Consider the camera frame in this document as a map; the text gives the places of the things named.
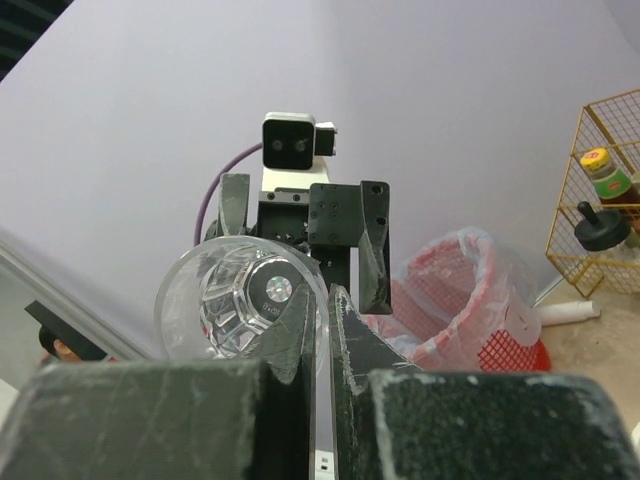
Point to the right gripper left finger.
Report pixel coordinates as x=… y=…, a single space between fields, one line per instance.
x=250 y=417

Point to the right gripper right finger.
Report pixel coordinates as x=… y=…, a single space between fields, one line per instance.
x=396 y=421

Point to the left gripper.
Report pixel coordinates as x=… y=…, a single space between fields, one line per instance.
x=327 y=222

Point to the clear glass cup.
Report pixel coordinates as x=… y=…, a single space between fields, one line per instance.
x=219 y=298

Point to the pink trash basket with bag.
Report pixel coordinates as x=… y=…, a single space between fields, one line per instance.
x=465 y=302

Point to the black lid shaker jar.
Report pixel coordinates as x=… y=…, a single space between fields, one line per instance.
x=606 y=234

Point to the red label sauce bottle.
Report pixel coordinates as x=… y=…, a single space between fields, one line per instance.
x=611 y=184

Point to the white paper roll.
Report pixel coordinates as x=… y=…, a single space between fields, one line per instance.
x=567 y=313

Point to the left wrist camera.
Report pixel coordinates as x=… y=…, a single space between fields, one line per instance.
x=294 y=148

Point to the gold wire basket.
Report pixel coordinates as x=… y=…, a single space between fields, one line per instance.
x=613 y=125

